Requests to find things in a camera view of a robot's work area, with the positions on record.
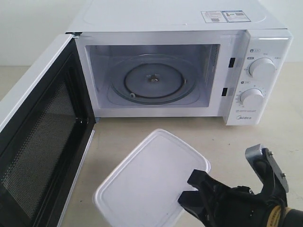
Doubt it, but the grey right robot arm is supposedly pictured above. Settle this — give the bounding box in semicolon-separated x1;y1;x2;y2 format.
178;169;303;227

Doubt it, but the white microwave oven body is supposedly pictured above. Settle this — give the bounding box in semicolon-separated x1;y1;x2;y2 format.
67;0;293;125

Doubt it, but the white control knob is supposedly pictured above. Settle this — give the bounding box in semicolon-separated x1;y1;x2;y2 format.
240;88;264;108
249;58;276;79

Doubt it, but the white plastic lidded container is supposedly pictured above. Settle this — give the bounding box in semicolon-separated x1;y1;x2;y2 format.
93;129;211;227

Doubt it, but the white microwave door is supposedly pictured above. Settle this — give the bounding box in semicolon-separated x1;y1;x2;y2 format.
0;34;95;227

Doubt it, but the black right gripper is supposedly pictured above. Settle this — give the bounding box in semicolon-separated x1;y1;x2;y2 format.
178;169;287;227

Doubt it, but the upper white control knob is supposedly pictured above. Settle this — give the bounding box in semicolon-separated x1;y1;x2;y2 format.
249;58;276;79

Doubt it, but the lower white control knob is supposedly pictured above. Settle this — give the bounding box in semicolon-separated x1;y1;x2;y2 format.
240;88;264;108

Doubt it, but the glass microwave turntable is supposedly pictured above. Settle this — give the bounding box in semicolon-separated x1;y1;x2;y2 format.
109;54;198;105

